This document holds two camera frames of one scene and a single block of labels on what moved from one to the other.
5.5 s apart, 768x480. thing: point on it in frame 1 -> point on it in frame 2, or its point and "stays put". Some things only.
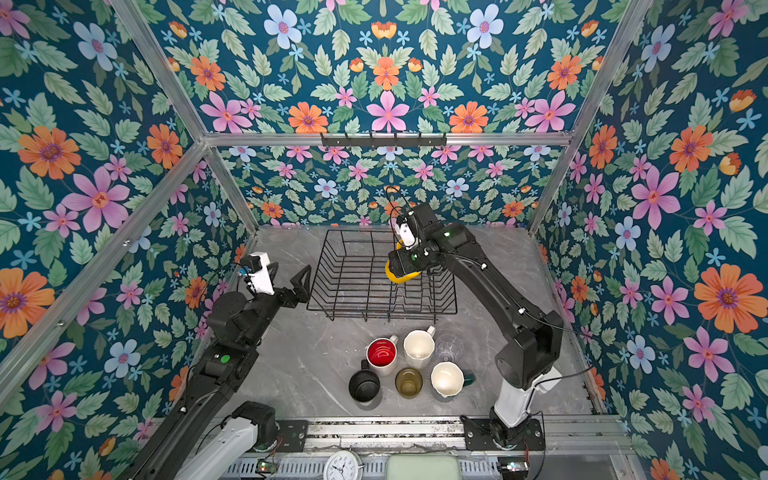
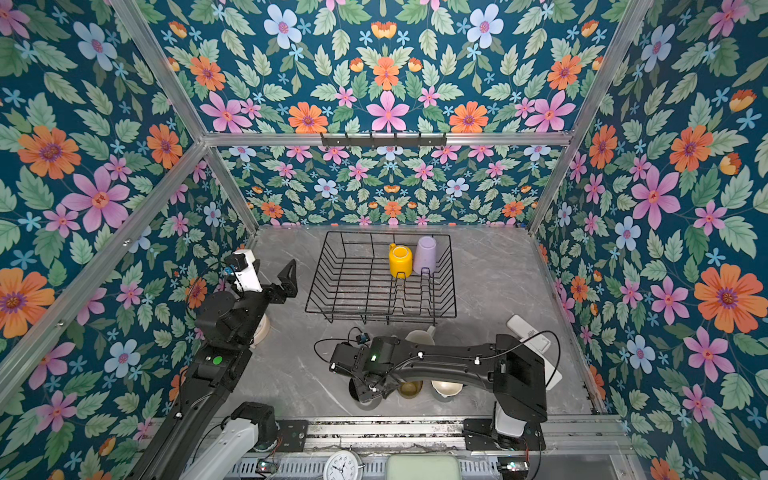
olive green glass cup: (408, 382) stays put
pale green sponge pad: (422, 467) stays put
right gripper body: (409, 261) -> (364, 392)
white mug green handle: (448, 379) stays put
